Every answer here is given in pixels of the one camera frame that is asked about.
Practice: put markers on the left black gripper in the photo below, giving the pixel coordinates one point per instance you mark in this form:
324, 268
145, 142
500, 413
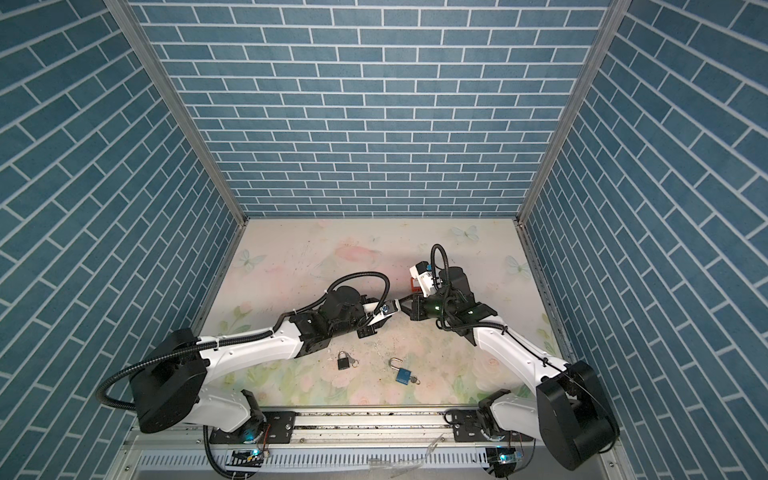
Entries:
369, 331

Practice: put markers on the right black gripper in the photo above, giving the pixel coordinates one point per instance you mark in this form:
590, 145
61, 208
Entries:
417, 303

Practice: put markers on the black padlock with key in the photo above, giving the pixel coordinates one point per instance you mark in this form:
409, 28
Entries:
345, 361

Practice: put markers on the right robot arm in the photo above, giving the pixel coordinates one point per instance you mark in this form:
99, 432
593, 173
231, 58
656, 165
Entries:
567, 409

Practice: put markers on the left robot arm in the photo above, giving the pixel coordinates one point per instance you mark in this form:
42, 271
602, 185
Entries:
181, 388

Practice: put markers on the blue padlock with key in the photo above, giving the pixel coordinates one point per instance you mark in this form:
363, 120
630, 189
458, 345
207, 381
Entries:
402, 375

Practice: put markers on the red padlock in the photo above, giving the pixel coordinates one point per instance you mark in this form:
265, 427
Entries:
415, 286

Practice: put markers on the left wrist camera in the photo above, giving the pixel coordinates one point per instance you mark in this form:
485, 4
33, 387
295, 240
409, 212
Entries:
378, 315

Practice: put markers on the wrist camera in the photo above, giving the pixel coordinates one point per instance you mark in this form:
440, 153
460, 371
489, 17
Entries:
378, 315
425, 278

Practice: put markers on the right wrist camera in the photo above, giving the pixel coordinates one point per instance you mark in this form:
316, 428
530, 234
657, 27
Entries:
425, 278

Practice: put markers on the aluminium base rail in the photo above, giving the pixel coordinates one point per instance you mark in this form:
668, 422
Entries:
391, 442

